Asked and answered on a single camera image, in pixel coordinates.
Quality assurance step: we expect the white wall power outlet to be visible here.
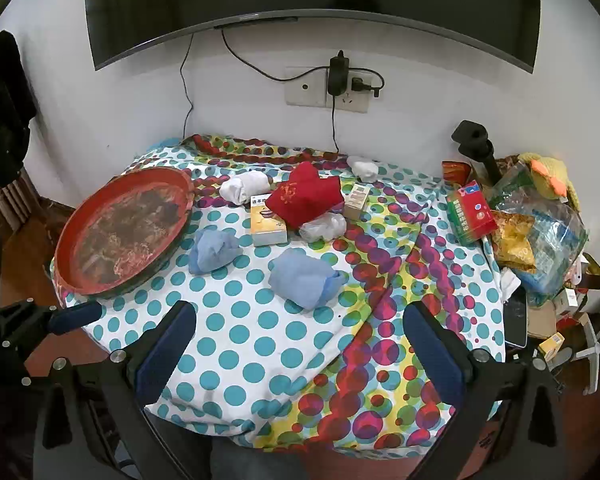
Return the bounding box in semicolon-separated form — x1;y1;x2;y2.
326;71;370;114

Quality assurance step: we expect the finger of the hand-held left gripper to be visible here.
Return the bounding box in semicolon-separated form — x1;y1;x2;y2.
0;298;104;357

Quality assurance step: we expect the round red tray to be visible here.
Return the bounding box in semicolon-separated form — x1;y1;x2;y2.
54;167;195;301

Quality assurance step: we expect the light blue sock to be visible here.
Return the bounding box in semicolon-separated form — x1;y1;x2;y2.
268;247;347;310
187;228;243;276

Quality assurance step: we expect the white sock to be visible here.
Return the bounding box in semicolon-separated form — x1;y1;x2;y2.
219;170;273;206
346;156;381;183

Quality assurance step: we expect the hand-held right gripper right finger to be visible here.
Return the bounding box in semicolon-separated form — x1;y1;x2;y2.
403;301;569;480

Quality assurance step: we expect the wooden chair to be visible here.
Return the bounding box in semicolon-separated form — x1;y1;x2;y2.
0;165;43;233

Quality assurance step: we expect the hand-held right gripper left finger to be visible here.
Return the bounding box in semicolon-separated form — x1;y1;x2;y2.
32;300;216;480

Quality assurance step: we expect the large clear plastic bag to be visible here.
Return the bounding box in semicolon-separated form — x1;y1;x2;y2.
490;162;591;306

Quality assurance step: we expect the blue cloth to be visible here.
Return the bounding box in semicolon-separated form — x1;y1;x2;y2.
147;136;186;153

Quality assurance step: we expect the green and red box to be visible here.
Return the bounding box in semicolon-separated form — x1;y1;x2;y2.
446;180;499;247

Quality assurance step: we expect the black smartphone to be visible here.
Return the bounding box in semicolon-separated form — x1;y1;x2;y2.
502;285;529;349

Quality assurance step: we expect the white fan stand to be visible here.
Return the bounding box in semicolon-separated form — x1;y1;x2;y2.
565;310;600;396

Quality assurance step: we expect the black television cable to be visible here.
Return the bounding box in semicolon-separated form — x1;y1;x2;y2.
221;26;333;82
179;30;196;141

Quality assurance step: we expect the red snack packet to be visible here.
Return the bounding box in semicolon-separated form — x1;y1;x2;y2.
441;160;471;187

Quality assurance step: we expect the white wall antenna socket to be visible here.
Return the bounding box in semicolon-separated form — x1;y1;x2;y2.
285;66;329;108

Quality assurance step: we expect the small yellow box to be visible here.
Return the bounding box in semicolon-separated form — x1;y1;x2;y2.
537;332;566;358

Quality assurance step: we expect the brown cardboard box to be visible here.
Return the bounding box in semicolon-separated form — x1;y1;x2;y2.
526;302;558;339

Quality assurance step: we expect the dark gold-edged box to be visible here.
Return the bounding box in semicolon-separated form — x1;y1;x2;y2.
577;252;600;291

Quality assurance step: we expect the yellow patterned packet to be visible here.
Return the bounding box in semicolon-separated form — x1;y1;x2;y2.
490;210;537;273

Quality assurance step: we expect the small beige box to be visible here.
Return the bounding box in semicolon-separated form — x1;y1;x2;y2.
342;182;372;221

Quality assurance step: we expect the yellow knitted item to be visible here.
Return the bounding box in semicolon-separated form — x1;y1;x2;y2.
517;152;581;211

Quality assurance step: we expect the black angled plug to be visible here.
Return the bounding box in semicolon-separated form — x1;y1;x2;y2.
349;69;386;100

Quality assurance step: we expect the polka dot table cloth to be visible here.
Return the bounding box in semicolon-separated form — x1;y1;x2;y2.
50;133;508;461

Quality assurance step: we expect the yellow medicine box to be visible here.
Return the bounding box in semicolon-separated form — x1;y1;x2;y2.
250;192;288;247

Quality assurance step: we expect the black power adapter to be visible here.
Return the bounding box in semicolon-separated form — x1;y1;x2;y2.
328;50;351;97

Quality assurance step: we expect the dark hanging clothing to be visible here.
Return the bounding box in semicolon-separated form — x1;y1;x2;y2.
0;30;38;206

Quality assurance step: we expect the black adapter cable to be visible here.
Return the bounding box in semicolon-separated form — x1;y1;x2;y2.
331;94;341;154

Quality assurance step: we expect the small clear plastic bag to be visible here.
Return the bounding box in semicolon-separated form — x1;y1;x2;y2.
298;211;348;243

